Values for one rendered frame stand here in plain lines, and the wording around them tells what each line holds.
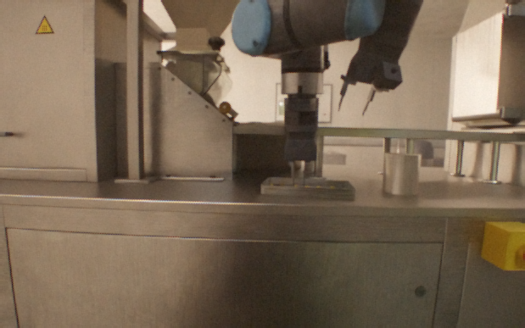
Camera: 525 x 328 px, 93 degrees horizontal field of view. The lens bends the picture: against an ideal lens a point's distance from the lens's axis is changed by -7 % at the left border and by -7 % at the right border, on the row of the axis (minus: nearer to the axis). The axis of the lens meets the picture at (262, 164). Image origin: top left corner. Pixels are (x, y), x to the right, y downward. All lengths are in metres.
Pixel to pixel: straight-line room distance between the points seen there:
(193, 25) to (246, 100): 3.76
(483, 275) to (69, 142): 1.01
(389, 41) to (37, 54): 0.84
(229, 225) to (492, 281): 0.54
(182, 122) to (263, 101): 3.85
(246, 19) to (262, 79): 4.18
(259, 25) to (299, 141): 0.26
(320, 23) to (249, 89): 4.23
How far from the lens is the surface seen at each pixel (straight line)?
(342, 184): 0.69
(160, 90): 0.80
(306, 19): 0.42
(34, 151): 0.93
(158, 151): 0.80
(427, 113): 5.31
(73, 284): 0.69
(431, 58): 5.47
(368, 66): 0.48
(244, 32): 0.47
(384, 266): 0.59
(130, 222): 0.57
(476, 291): 0.71
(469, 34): 1.17
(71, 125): 0.85
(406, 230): 0.58
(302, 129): 0.56
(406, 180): 0.67
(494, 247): 0.65
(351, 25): 0.40
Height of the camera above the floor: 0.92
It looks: 6 degrees down
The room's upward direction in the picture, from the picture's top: 1 degrees clockwise
